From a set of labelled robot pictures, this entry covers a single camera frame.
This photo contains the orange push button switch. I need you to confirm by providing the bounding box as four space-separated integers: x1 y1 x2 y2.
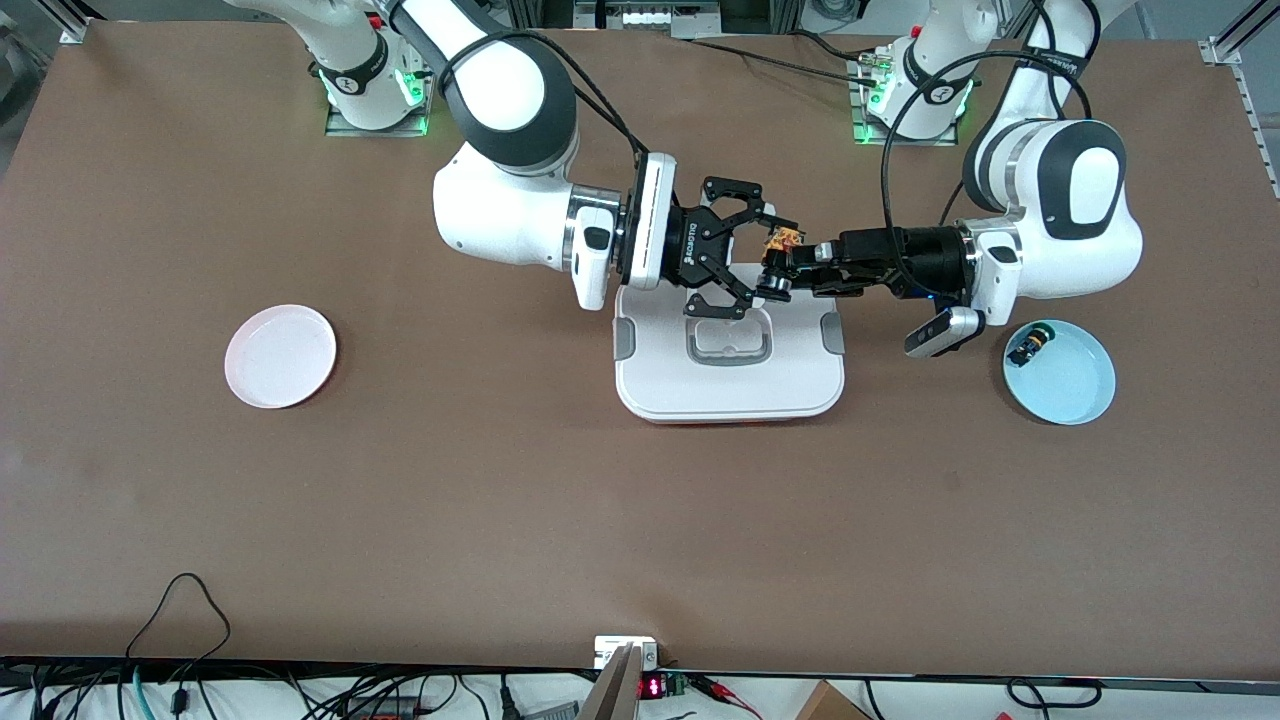
757 226 807 302

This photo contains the pink box with white lid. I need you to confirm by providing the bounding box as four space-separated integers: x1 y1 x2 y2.
613 263 847 426

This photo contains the brown cardboard box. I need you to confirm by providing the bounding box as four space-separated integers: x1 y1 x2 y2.
795 680 873 720

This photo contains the small blue black object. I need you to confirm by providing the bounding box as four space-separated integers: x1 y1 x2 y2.
1007 322 1060 369

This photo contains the light blue round plate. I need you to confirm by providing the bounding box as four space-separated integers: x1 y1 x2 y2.
1003 319 1117 427

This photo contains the red clip lead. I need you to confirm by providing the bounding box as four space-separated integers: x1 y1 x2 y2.
690 675 763 717

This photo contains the pink round plate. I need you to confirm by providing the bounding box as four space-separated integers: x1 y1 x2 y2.
224 304 338 410

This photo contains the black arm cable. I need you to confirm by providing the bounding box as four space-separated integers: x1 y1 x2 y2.
880 0 1099 301
438 30 653 173

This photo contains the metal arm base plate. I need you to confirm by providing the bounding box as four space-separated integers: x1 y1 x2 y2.
848 55 959 148
323 45 439 138

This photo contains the black base power cable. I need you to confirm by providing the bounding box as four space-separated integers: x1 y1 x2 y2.
688 38 886 91

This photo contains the grey aluminium frame rail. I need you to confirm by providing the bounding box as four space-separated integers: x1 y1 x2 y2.
573 0 723 39

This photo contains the light grey post bracket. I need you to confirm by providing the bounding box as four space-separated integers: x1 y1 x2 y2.
594 636 659 670

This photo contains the aluminium frame corner post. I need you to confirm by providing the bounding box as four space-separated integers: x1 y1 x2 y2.
58 0 107 47
1205 0 1280 201

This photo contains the aluminium camera post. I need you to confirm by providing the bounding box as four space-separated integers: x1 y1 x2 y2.
578 645 643 720

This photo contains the thin black looped cable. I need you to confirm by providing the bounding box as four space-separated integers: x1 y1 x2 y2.
125 572 233 666

